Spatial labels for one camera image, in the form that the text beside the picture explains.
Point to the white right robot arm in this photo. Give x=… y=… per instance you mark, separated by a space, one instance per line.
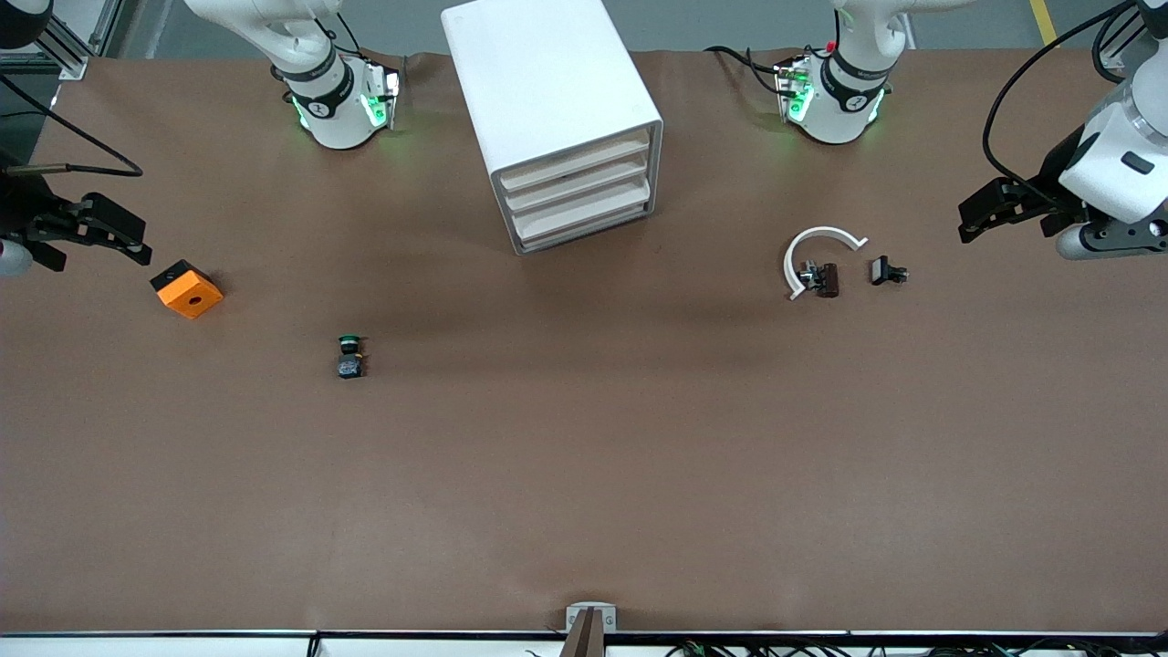
x=338 y=109

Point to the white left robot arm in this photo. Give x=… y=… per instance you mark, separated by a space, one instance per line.
x=835 y=100

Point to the green push button switch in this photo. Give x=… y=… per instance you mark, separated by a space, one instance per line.
x=350 y=358

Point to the white drawer cabinet housing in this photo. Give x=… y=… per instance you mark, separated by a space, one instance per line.
x=538 y=82

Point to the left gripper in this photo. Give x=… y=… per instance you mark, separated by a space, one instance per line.
x=1058 y=175

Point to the brown table cover mat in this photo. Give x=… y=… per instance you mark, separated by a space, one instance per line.
x=584 y=456

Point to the small black square switch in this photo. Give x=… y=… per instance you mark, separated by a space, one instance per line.
x=881 y=270

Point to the aluminium frame profile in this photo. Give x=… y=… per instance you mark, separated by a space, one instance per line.
x=1109 y=59
x=66 y=50

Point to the white table edge rail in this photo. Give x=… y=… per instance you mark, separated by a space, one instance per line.
x=182 y=645

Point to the white plastic drawer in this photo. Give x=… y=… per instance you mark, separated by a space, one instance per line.
x=579 y=203
x=584 y=223
x=575 y=162
x=577 y=182

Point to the orange and black block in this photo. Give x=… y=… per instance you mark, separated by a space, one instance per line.
x=192 y=297

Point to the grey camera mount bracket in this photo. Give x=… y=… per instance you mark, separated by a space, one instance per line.
x=590 y=619

